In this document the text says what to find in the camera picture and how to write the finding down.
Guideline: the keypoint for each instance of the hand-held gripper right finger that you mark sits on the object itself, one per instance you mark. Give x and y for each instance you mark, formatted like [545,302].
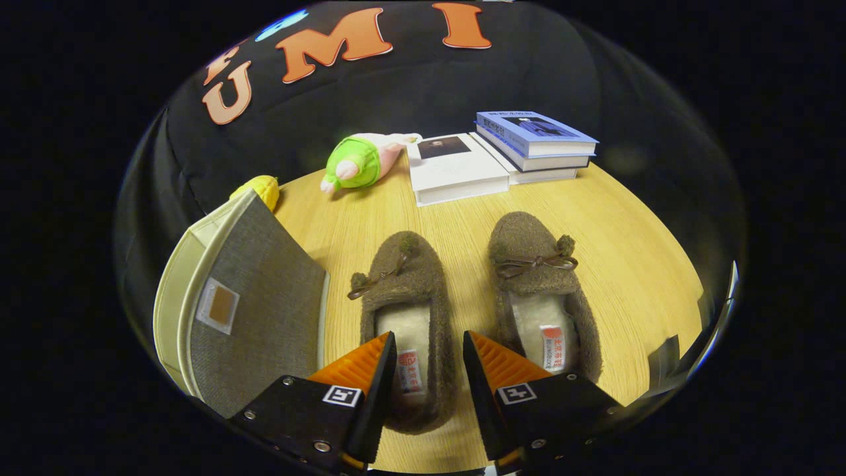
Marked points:
[479,403]

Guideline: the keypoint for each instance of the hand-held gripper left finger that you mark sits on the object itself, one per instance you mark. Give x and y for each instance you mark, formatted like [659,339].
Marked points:
[378,403]

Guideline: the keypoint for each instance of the brown fuzzy slipper shoe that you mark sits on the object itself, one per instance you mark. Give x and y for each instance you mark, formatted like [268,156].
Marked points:
[410,277]
[529,238]

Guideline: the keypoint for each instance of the grey fabric storage box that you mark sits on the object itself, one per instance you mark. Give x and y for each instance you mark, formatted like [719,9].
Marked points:
[264,311]

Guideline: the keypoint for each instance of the black table clamp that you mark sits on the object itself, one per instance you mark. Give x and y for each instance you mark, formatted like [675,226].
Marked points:
[664,363]

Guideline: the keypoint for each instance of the white book with portrait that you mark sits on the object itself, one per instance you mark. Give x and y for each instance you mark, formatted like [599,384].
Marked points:
[456,168]

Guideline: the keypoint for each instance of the green and pink plush toy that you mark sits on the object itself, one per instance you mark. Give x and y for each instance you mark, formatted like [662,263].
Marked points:
[357,162]

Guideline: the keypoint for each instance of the yellow plush toy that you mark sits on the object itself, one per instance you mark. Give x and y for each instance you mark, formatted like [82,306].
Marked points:
[261,188]

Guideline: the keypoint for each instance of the dark-edged book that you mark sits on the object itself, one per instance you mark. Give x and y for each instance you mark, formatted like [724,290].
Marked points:
[555,162]

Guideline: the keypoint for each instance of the blue cover book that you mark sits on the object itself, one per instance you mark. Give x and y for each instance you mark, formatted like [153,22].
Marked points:
[529,129]

